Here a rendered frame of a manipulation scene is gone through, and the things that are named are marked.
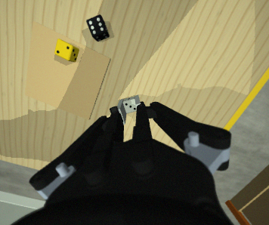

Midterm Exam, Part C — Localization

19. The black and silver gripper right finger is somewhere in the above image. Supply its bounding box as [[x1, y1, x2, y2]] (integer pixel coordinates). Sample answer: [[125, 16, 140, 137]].
[[128, 95, 231, 174]]

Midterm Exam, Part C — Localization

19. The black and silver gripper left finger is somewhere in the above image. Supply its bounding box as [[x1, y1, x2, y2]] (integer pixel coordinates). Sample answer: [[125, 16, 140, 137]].
[[29, 99, 127, 201]]

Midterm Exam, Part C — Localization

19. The yellow die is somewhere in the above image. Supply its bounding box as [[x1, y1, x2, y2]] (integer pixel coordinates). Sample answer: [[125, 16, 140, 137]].
[[54, 39, 79, 62]]

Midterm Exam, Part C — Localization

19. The black die with white pips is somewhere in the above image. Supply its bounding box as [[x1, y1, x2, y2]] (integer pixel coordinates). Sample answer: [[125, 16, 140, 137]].
[[86, 14, 110, 42]]

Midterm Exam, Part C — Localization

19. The tan flat mat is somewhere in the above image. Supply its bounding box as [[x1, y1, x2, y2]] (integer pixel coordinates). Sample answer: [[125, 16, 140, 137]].
[[25, 21, 110, 120]]

